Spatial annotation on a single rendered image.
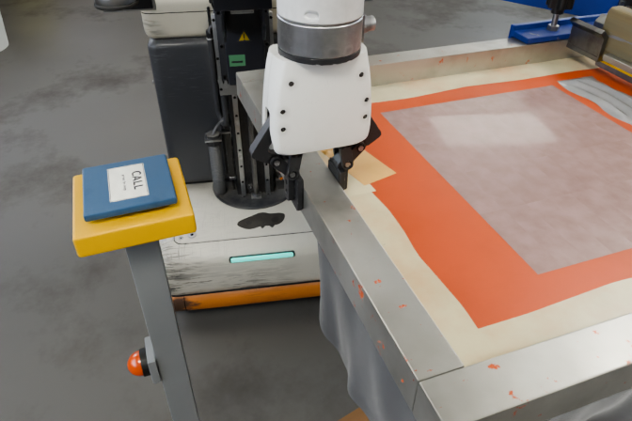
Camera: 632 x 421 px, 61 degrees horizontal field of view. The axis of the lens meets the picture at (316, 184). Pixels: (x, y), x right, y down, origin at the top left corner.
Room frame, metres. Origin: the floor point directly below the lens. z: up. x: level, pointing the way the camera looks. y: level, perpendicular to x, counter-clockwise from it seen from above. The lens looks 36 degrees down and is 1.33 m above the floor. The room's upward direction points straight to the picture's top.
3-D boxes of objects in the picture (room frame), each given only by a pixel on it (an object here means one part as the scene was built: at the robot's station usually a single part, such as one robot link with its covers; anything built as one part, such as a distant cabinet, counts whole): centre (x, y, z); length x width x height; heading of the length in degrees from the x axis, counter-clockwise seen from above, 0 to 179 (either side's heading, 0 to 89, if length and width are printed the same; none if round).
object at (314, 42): (0.47, -0.01, 1.17); 0.09 x 0.07 x 0.03; 110
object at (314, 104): (0.47, 0.00, 1.11); 0.10 x 0.08 x 0.11; 110
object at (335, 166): (0.48, -0.03, 1.01); 0.03 x 0.03 x 0.07; 20
